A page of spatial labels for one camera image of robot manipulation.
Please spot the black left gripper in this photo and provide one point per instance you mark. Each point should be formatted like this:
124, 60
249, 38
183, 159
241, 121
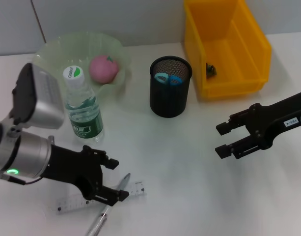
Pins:
71, 167

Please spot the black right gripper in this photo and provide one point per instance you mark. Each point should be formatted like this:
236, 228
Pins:
275, 118

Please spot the silver white pen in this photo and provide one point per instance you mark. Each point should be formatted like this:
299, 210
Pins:
98, 220

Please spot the clear plastic ruler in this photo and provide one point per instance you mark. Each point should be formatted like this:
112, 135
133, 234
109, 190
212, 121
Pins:
69, 202

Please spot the green plastic wrapper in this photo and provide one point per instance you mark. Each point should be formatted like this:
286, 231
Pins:
211, 70

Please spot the clear water bottle green label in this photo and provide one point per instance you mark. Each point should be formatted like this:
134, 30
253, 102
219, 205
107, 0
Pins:
84, 110

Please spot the blue scissors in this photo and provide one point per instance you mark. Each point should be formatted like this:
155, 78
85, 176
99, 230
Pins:
174, 80

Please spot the pink peach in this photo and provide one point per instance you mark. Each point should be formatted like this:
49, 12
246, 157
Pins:
102, 70

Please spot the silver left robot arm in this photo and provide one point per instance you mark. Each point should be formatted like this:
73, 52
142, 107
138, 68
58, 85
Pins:
22, 155

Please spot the black mesh pen holder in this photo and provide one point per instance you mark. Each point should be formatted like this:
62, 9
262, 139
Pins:
168, 100

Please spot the translucent green fruit plate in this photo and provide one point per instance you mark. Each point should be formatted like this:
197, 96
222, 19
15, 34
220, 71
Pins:
54, 51

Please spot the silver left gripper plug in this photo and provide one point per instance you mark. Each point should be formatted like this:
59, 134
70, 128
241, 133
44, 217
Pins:
51, 139

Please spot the yellow plastic bin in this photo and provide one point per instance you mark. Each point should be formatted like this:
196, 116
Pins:
238, 49

